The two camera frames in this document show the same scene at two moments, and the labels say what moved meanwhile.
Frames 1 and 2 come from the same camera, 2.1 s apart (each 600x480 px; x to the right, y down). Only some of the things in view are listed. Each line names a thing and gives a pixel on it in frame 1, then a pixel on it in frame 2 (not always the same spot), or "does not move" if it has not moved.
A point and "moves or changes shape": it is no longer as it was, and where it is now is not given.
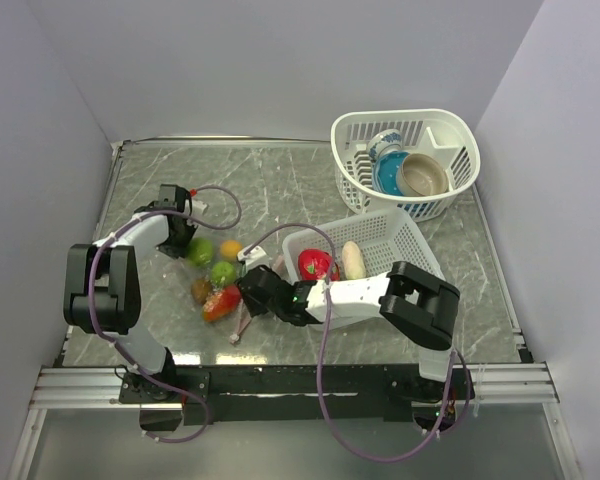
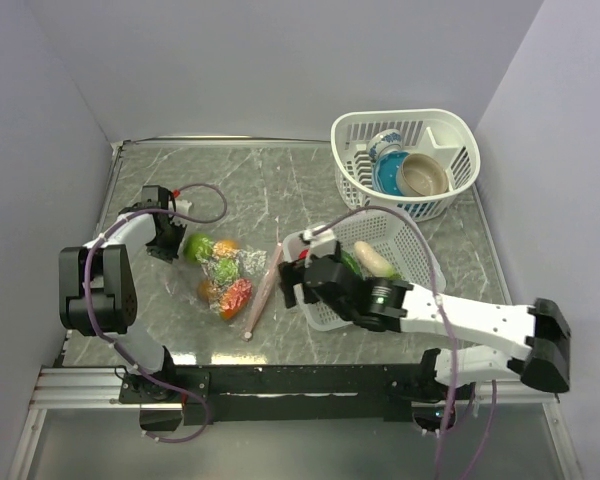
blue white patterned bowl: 383,142 does not move
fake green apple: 223,272 does not move
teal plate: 385,173 does not move
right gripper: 252,305 → 290,274
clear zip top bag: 210,266 moves or changes shape
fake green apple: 200,251 does not move
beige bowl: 419,175 does not move
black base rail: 223,394 does not move
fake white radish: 354,264 moves or changes shape
